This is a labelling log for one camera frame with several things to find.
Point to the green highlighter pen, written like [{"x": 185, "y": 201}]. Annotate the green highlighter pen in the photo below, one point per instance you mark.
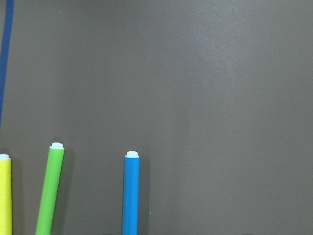
[{"x": 50, "y": 188}]

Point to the blue highlighter pen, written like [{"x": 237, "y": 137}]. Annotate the blue highlighter pen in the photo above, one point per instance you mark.
[{"x": 130, "y": 193}]

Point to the yellow highlighter pen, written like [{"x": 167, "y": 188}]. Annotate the yellow highlighter pen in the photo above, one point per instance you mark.
[{"x": 5, "y": 195}]

